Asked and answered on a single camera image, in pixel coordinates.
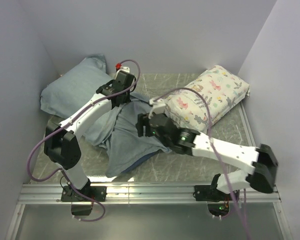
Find blue pillowcase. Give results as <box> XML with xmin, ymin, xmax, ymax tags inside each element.
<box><xmin>40</xmin><ymin>54</ymin><xmax>170</xmax><ymax>178</ymax></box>

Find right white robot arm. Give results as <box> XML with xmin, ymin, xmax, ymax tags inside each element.
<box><xmin>135</xmin><ymin>113</ymin><xmax>279</xmax><ymax>203</ymax></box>

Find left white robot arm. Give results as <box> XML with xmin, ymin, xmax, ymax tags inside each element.
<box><xmin>44</xmin><ymin>67</ymin><xmax>136</xmax><ymax>201</ymax></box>

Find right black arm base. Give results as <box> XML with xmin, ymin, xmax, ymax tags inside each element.
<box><xmin>192</xmin><ymin>173</ymin><xmax>240</xmax><ymax>220</ymax></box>

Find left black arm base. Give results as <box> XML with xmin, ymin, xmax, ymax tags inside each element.
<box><xmin>59</xmin><ymin>180</ymin><xmax>107</xmax><ymax>222</ymax></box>

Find floral patterned pillow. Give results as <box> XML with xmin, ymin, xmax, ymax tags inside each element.
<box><xmin>165</xmin><ymin>65</ymin><xmax>250</xmax><ymax>132</ymax></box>

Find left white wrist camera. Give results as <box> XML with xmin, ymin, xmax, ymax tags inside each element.
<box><xmin>115</xmin><ymin>62</ymin><xmax>130</xmax><ymax>74</ymax></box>

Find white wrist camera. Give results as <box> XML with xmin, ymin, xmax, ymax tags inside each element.
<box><xmin>148</xmin><ymin>98</ymin><xmax>166</xmax><ymax>119</ymax></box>
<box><xmin>115</xmin><ymin>62</ymin><xmax>130</xmax><ymax>74</ymax></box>

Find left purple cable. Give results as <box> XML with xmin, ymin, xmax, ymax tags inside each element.
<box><xmin>26</xmin><ymin>59</ymin><xmax>141</xmax><ymax>223</ymax></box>

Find purple cable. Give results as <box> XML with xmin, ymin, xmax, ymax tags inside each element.
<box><xmin>26</xmin><ymin>59</ymin><xmax>141</xmax><ymax>223</ymax></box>
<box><xmin>154</xmin><ymin>87</ymin><xmax>253</xmax><ymax>240</ymax></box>

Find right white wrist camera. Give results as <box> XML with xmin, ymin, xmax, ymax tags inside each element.
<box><xmin>148</xmin><ymin>98</ymin><xmax>166</xmax><ymax>119</ymax></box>

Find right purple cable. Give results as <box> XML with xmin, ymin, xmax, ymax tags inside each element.
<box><xmin>154</xmin><ymin>87</ymin><xmax>253</xmax><ymax>240</ymax></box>

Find aluminium mounting rail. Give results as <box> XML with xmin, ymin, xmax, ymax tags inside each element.
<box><xmin>17</xmin><ymin>182</ymin><xmax>282</xmax><ymax>206</ymax></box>

